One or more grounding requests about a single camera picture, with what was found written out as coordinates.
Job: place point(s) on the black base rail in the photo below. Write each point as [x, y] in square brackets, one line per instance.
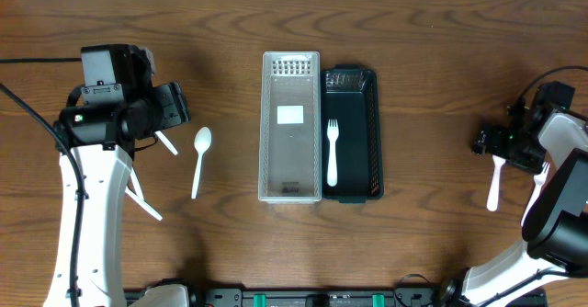
[410, 295]

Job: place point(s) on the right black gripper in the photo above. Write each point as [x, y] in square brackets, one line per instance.
[508, 147]

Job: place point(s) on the thick white plastic spoon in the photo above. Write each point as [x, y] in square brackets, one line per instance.
[494, 190]

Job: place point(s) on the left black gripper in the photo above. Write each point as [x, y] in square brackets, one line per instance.
[171, 106]

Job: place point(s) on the white spoon near clear basket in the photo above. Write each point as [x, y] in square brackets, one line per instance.
[202, 143]

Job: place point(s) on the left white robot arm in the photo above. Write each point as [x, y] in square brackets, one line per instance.
[99, 127]

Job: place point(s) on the white plastic spoon upper left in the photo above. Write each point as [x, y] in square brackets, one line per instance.
[166, 142]

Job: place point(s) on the white plastic spoon middle left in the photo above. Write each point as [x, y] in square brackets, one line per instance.
[136, 186]

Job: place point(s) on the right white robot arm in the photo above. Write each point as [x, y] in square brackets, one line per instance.
[554, 234]

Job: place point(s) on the clear plastic perforated basket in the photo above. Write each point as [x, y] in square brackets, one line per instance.
[290, 149]

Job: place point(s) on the dark green plastic basket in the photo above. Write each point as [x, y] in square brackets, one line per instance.
[349, 94]

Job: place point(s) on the white plastic fork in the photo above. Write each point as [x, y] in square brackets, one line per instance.
[539, 180]
[332, 136]

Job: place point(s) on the white plastic spoon lower left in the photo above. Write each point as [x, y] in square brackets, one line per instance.
[144, 205]

